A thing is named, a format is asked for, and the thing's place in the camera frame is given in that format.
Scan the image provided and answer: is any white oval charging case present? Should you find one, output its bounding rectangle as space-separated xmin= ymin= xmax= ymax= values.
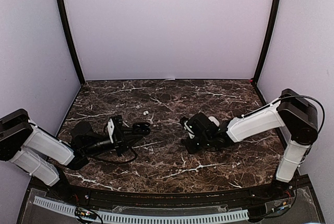
xmin=208 ymin=116 xmax=220 ymax=126

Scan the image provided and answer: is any black frame post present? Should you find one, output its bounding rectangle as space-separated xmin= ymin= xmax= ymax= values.
xmin=56 ymin=0 xmax=86 ymax=86
xmin=252 ymin=0 xmax=280 ymax=86

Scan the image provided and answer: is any left black frame post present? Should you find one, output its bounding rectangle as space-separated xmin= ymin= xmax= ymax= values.
xmin=56 ymin=0 xmax=86 ymax=86

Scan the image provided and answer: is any white slotted cable duct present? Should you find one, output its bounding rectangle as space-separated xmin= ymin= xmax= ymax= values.
xmin=33 ymin=196 xmax=249 ymax=223

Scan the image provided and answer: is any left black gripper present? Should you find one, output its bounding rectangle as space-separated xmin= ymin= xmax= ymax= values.
xmin=83 ymin=126 xmax=143 ymax=157

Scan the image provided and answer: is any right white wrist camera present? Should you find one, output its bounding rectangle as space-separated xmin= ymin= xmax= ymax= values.
xmin=180 ymin=117 xmax=195 ymax=139

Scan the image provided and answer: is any black oval charging case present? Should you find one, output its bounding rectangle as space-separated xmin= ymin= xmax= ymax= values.
xmin=132 ymin=122 xmax=151 ymax=136

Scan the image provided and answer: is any right black frame post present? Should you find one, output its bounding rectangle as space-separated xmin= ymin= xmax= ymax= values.
xmin=252 ymin=0 xmax=280 ymax=86

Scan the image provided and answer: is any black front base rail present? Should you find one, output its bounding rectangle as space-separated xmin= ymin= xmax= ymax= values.
xmin=26 ymin=175 xmax=311 ymax=209

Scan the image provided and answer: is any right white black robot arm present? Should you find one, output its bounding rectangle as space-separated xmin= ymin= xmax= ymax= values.
xmin=180 ymin=89 xmax=324 ymax=200

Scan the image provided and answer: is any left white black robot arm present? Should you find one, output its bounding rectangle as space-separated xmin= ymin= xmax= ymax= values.
xmin=1 ymin=109 xmax=151 ymax=201

